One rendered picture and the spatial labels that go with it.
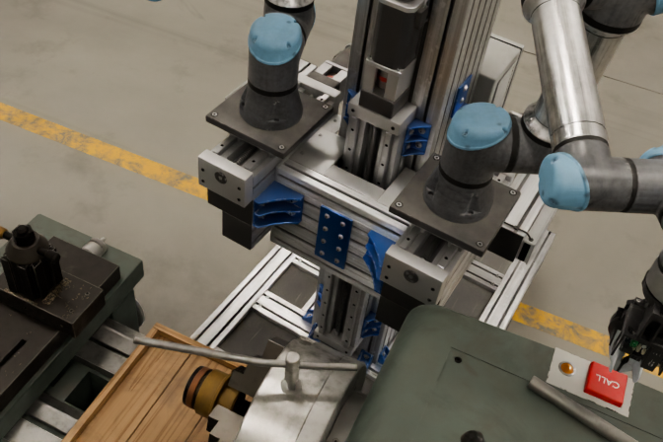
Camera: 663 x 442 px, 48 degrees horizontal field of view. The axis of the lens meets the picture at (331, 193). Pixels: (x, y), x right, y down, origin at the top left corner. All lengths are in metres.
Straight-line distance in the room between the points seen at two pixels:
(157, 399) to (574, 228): 2.28
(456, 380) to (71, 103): 2.84
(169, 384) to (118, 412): 0.12
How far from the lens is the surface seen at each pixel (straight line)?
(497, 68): 1.98
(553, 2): 1.19
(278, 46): 1.64
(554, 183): 1.02
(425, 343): 1.28
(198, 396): 1.36
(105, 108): 3.73
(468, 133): 1.49
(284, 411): 1.21
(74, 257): 1.76
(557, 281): 3.21
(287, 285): 2.66
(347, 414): 1.26
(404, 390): 1.22
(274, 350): 1.32
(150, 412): 1.61
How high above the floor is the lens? 2.28
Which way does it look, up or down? 44 degrees down
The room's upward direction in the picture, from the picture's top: 8 degrees clockwise
